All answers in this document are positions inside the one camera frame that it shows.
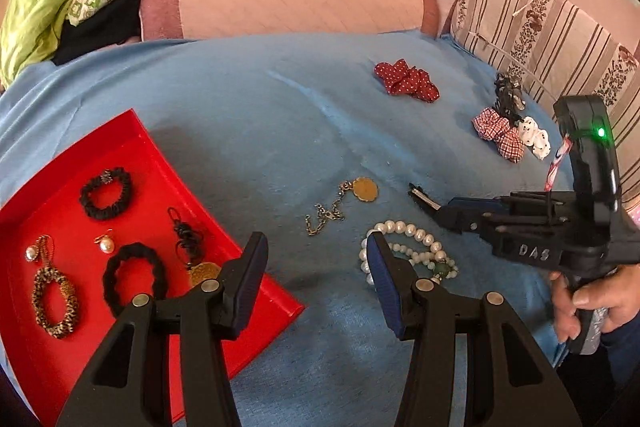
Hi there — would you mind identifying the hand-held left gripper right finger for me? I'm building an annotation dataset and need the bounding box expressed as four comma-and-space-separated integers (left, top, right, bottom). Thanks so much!
365, 232, 583, 427

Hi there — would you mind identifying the black cord gold pendant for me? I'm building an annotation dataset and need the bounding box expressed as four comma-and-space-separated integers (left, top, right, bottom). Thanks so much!
167, 207, 223, 289

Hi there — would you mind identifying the red polka dot scrunchie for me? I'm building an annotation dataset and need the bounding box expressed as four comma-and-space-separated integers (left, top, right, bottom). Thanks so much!
374, 59, 441, 104

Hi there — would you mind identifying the pearl earring gold chain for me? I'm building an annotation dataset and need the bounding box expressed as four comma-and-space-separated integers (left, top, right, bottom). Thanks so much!
25, 234, 55, 265

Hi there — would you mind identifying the leopard print scrunchie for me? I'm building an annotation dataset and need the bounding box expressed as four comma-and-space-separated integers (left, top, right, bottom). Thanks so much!
31, 267, 81, 340

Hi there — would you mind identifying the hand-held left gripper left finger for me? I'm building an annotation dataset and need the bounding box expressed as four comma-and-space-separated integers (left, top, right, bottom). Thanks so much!
55, 232, 269, 427

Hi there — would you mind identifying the white black-dotted scrunchie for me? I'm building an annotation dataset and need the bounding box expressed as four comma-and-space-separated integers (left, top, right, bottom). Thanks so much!
516, 116, 552, 160

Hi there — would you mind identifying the black cloth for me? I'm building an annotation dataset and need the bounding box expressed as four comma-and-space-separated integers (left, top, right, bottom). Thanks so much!
52, 0, 146, 66

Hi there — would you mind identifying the red checked scrunchie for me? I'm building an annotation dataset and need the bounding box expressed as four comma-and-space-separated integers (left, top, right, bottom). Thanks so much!
472, 106, 526, 164

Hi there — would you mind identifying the dark grey scrunchie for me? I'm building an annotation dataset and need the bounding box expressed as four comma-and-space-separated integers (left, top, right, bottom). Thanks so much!
492, 74, 526, 128

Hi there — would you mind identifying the plain black scrunchie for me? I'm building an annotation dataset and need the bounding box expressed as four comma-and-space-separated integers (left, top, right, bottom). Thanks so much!
102, 243, 168, 318

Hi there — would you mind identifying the small pearl bracelet green bead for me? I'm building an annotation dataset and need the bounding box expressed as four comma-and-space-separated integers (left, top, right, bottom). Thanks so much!
357, 242, 460, 290

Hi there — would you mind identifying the striped floral pillow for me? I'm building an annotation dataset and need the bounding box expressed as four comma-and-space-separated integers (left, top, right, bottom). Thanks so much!
450, 0, 640, 208

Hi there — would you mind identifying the gold coin pendant chain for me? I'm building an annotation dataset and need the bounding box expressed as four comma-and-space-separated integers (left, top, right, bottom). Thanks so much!
305, 177, 380, 237

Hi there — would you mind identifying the black beaded bracelet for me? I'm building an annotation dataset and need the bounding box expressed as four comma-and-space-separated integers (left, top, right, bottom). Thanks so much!
79, 167, 133, 222

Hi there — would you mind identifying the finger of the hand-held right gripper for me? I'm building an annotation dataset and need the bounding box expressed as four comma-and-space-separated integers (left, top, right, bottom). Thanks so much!
434, 196, 506, 235

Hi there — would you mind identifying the red white strap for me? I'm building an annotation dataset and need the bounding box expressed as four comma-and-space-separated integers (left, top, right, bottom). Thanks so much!
545, 134, 573, 192

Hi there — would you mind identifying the red plastic tray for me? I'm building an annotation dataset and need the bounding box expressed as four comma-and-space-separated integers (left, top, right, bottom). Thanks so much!
0, 108, 306, 427

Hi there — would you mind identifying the person's right hand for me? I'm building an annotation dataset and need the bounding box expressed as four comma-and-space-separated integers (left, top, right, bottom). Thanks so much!
547, 264, 640, 343

